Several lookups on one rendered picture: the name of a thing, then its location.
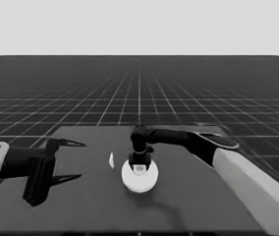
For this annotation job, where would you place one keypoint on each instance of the large thick white disc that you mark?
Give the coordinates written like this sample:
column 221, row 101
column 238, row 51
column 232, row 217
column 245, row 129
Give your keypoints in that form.
column 128, row 177

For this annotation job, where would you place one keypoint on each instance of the small white T-shaped piece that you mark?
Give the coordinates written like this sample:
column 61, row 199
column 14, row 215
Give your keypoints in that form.
column 111, row 161

